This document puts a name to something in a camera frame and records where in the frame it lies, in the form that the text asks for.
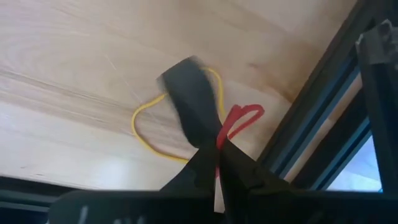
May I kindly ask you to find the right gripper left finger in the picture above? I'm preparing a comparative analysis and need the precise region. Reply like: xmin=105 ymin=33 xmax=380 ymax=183
xmin=48 ymin=146 xmax=220 ymax=224

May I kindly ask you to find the red rubber band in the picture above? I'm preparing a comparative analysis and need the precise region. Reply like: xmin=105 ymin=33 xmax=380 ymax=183
xmin=214 ymin=103 xmax=266 ymax=180

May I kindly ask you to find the grey metal corner bracket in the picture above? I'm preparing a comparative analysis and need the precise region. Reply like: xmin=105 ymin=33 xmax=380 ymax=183
xmin=355 ymin=19 xmax=398 ymax=67

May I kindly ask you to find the yellow rubber band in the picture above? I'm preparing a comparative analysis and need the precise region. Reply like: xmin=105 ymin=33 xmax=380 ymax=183
xmin=131 ymin=67 xmax=226 ymax=165

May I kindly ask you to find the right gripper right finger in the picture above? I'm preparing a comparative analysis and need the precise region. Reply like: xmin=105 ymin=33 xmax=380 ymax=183
xmin=221 ymin=139 xmax=398 ymax=224

